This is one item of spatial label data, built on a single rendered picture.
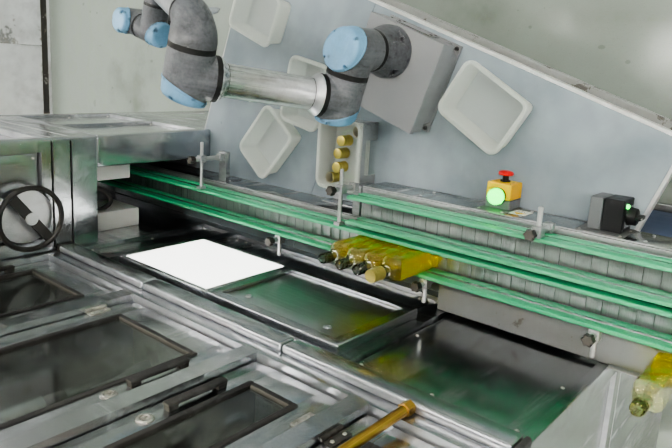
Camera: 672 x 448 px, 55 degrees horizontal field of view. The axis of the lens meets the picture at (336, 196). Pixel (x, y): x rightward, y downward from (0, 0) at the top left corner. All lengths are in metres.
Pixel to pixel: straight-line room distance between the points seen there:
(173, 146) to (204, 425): 1.40
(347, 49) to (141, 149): 1.01
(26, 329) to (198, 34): 0.83
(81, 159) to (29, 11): 3.04
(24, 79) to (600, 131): 4.27
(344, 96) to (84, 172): 1.00
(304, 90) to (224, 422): 0.84
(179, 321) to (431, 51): 0.98
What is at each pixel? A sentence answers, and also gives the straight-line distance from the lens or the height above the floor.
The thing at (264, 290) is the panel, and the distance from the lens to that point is 1.83.
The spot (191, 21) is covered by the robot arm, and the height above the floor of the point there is 1.44.
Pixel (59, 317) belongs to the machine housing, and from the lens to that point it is 1.80.
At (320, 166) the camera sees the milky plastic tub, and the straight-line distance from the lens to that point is 2.08.
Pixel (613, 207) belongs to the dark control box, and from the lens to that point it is 1.64.
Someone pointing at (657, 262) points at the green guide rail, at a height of 0.94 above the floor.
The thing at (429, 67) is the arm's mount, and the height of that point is 0.85.
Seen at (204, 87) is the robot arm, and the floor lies 1.40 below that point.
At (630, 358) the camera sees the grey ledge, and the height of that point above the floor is 0.88.
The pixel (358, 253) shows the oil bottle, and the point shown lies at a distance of 1.70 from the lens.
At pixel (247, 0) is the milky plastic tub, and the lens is 2.41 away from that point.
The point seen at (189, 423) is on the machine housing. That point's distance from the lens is 1.31.
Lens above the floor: 2.39
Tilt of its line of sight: 49 degrees down
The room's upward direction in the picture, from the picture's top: 101 degrees counter-clockwise
